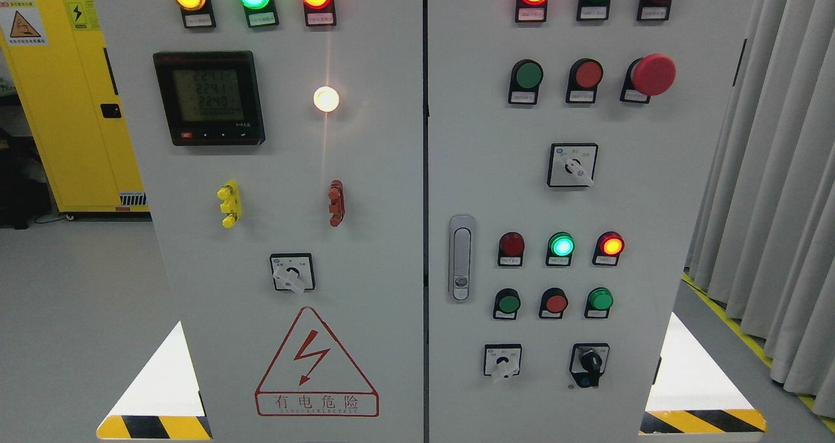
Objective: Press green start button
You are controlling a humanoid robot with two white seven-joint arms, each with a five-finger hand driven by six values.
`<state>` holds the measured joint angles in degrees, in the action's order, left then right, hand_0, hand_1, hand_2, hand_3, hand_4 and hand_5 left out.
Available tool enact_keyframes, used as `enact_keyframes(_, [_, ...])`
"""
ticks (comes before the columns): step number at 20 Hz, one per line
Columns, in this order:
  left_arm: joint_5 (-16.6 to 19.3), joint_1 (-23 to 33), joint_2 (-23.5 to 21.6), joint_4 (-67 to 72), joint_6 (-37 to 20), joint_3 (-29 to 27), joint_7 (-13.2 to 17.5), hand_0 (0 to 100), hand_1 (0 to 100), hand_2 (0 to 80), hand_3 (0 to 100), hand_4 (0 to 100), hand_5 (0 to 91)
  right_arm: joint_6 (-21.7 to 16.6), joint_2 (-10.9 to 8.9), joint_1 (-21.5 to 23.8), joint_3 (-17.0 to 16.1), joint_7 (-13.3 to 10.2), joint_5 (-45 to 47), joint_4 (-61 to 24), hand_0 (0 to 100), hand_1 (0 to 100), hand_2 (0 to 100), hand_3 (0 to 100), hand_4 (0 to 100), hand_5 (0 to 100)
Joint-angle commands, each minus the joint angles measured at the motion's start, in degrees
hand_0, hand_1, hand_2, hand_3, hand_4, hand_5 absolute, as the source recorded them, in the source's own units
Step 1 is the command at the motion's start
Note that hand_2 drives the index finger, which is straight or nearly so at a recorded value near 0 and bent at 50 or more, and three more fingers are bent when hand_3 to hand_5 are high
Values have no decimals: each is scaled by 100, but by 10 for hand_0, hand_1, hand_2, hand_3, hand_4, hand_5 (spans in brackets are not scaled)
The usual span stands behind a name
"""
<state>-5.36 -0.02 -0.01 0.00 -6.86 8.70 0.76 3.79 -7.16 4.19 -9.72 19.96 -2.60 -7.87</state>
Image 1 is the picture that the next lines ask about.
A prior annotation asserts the red stop push button lower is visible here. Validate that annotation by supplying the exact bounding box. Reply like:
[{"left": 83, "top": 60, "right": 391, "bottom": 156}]
[{"left": 539, "top": 287, "right": 568, "bottom": 319}]

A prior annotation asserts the red indicator lamp top left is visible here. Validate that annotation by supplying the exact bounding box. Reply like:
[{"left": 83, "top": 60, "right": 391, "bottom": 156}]
[{"left": 302, "top": 0, "right": 337, "bottom": 27}]

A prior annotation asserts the yellow terminal connector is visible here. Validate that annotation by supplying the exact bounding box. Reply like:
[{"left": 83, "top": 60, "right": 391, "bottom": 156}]
[{"left": 217, "top": 179, "right": 242, "bottom": 229}]

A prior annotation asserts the red push button upper row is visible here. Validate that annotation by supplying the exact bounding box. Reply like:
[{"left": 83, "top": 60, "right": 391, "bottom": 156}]
[{"left": 566, "top": 57, "right": 603, "bottom": 104}]

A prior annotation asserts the grey cabinet door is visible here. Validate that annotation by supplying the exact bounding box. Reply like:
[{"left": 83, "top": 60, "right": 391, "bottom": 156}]
[
  {"left": 427, "top": 0, "right": 753, "bottom": 442},
  {"left": 95, "top": 0, "right": 424, "bottom": 442}
]

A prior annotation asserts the white lit indicator lamp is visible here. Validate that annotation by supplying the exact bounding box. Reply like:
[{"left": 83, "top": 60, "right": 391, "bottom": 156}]
[{"left": 313, "top": 85, "right": 341, "bottom": 113}]

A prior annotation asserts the left door rotary selector switch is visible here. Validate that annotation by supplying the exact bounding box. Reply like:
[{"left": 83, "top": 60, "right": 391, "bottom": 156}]
[{"left": 269, "top": 253, "right": 316, "bottom": 294}]

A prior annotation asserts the yellow indicator lamp top left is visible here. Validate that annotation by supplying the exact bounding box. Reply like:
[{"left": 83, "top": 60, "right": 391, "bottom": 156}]
[{"left": 175, "top": 0, "right": 217, "bottom": 29}]

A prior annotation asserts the green push button lower right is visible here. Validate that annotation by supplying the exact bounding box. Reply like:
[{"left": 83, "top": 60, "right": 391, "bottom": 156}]
[{"left": 584, "top": 286, "right": 614, "bottom": 319}]

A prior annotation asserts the green start push button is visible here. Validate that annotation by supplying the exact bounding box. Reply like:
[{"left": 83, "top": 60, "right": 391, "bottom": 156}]
[{"left": 493, "top": 288, "right": 521, "bottom": 320}]

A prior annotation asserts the green push button upper row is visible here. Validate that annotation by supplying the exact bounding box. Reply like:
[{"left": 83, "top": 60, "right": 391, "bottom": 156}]
[{"left": 508, "top": 59, "right": 545, "bottom": 105}]

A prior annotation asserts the silver door lock handle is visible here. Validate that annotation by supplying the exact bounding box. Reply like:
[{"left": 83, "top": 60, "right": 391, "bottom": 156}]
[{"left": 448, "top": 215, "right": 476, "bottom": 301}]

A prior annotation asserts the red emergency stop mushroom button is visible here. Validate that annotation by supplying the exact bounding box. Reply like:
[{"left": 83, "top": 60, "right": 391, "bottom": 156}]
[{"left": 620, "top": 53, "right": 677, "bottom": 104}]

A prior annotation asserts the red electric danger warning sticker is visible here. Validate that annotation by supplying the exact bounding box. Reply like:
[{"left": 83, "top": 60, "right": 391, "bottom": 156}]
[{"left": 254, "top": 307, "right": 380, "bottom": 417}]

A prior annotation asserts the black key selector switch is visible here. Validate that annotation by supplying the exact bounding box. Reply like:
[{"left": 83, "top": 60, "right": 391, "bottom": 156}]
[{"left": 569, "top": 343, "right": 609, "bottom": 388}]

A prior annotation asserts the upper right rotary selector switch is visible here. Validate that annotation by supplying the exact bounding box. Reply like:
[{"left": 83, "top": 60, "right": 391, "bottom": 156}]
[{"left": 547, "top": 143, "right": 598, "bottom": 188}]

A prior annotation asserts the green indicator lamp top left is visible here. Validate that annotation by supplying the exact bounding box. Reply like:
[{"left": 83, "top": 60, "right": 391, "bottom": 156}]
[{"left": 239, "top": 0, "right": 279, "bottom": 29}]

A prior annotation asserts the grey right cabinet door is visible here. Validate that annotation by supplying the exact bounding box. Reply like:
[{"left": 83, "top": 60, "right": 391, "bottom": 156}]
[{"left": 427, "top": 0, "right": 753, "bottom": 442}]

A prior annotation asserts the red terminal connector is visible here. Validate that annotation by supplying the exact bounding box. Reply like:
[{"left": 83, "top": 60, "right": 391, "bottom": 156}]
[{"left": 326, "top": 179, "right": 346, "bottom": 227}]

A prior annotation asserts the yellow safety storage cabinet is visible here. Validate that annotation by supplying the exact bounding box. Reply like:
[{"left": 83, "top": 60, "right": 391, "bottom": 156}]
[{"left": 2, "top": 0, "right": 149, "bottom": 214}]

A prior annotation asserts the red indicator lamp lower right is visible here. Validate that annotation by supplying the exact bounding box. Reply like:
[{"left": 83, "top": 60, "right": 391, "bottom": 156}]
[{"left": 592, "top": 231, "right": 624, "bottom": 267}]

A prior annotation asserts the lower left rotary selector switch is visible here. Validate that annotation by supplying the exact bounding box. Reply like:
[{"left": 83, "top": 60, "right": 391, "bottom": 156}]
[{"left": 483, "top": 344, "right": 523, "bottom": 383}]

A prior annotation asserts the red indicator lamp lower left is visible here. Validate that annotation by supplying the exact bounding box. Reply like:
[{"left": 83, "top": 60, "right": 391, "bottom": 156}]
[{"left": 497, "top": 232, "right": 525, "bottom": 267}]

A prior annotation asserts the grey curtain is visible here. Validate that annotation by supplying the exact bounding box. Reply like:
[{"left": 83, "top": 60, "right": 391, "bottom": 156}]
[{"left": 687, "top": 0, "right": 834, "bottom": 418}]

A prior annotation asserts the black digital power meter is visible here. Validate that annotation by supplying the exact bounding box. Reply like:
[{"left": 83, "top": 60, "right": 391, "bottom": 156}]
[{"left": 154, "top": 50, "right": 266, "bottom": 146}]

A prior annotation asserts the grey left cabinet door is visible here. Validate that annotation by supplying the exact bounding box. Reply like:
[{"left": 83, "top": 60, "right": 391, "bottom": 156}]
[{"left": 95, "top": 0, "right": 424, "bottom": 442}]

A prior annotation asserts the green indicator lamp lower middle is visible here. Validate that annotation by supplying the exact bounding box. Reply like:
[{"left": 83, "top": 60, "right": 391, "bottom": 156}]
[{"left": 545, "top": 232, "right": 575, "bottom": 267}]

